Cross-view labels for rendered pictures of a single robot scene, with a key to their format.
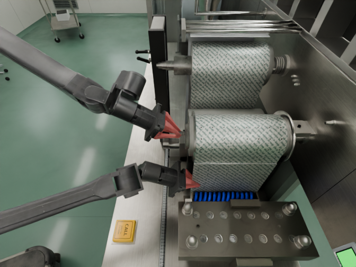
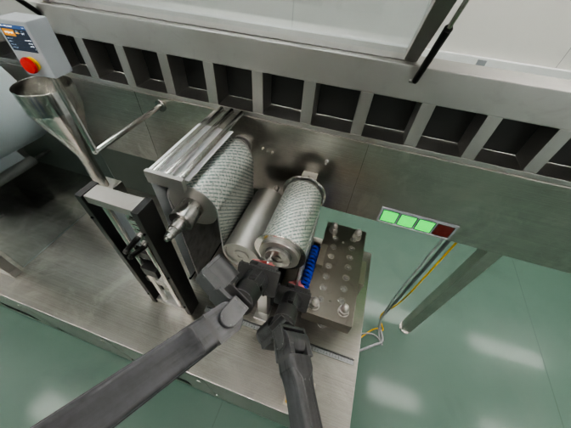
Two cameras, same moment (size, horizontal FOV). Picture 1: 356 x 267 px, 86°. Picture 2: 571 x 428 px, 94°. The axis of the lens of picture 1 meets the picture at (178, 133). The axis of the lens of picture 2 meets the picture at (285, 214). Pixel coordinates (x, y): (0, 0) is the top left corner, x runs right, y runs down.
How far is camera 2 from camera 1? 0.48 m
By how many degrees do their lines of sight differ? 49
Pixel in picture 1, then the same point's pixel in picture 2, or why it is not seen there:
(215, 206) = (317, 278)
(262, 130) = (308, 199)
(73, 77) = (195, 333)
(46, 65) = (154, 370)
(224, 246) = (350, 287)
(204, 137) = (299, 240)
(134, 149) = not seen: hidden behind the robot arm
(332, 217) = (364, 206)
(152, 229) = not seen: hidden behind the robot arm
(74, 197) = (310, 401)
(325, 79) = (298, 138)
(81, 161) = not seen: outside the picture
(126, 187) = (304, 341)
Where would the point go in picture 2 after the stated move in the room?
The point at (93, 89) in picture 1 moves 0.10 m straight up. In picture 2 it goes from (227, 313) to (220, 286)
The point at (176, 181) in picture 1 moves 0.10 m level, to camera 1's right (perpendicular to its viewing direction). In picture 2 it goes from (300, 295) to (308, 267)
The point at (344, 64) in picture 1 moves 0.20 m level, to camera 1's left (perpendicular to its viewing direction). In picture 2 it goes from (307, 125) to (286, 163)
